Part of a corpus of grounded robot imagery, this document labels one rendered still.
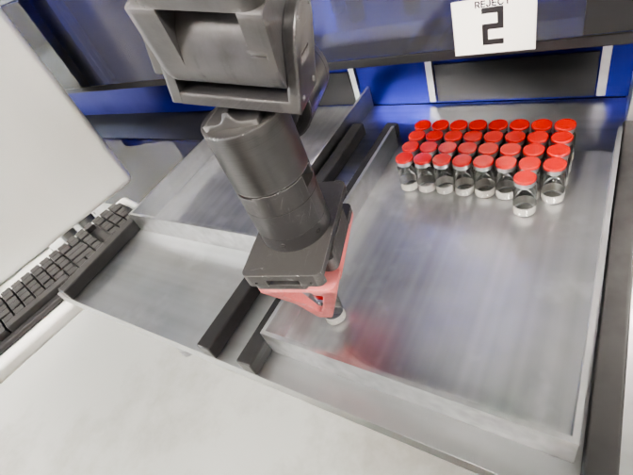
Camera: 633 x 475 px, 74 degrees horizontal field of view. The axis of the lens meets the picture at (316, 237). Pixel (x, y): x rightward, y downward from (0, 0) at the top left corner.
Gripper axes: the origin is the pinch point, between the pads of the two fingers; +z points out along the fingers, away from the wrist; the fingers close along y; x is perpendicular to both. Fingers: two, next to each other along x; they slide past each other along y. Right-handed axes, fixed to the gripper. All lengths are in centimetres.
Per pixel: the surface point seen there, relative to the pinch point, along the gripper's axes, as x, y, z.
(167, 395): 94, 20, 94
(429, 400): -9.5, -8.7, 1.9
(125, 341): 128, 41, 95
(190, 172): 32.2, 27.6, 4.4
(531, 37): -19.6, 27.2, -7.9
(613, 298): -23.2, 0.8, 1.8
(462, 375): -11.9, -5.7, 3.7
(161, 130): 54, 51, 8
